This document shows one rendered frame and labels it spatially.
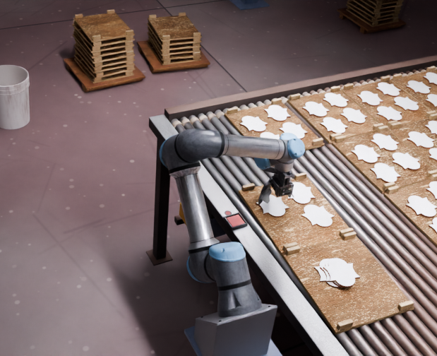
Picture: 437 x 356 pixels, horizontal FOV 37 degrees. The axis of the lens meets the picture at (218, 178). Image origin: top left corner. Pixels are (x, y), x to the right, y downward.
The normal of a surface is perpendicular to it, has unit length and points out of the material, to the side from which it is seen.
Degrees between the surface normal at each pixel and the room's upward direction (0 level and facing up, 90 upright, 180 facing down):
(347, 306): 0
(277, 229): 0
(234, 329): 90
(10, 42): 0
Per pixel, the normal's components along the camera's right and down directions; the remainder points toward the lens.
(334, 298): 0.09, -0.78
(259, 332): 0.40, 0.60
